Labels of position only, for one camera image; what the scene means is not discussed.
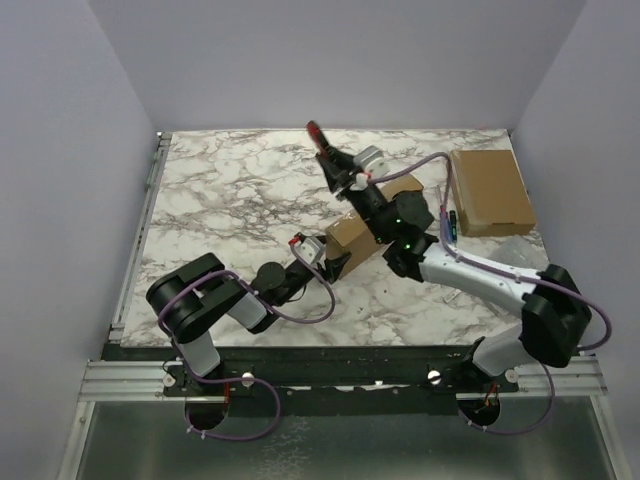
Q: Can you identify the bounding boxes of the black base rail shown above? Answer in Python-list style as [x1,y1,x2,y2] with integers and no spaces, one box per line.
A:
[101,344,518,417]

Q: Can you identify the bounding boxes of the green black screwdriver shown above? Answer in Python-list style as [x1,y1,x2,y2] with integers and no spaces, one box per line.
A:
[448,210,458,244]

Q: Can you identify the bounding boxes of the blue red screwdriver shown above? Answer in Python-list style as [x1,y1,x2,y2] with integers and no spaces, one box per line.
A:
[435,185,452,244]

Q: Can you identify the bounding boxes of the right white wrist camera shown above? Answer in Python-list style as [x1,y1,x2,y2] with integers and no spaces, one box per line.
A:
[353,146,390,179]

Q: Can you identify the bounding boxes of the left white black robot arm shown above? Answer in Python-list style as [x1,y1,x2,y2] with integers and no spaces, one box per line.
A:
[146,253,314,395]

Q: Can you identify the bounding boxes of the aluminium extrusion frame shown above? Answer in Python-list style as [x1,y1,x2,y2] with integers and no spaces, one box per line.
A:
[63,129,631,479]

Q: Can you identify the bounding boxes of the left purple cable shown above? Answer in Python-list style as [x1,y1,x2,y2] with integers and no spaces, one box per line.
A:
[157,244,336,442]

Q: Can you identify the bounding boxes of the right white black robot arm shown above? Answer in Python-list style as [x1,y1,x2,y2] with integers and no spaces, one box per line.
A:
[316,143,591,391]

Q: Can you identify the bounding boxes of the brown cardboard express box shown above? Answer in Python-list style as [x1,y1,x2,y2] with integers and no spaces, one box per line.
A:
[324,206,403,280]

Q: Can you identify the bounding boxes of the red black utility knife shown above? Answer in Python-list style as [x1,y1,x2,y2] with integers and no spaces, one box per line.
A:
[306,120,331,156]

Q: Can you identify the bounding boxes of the clear plastic screw box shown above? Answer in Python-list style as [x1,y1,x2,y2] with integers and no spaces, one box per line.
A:
[489,236,548,269]

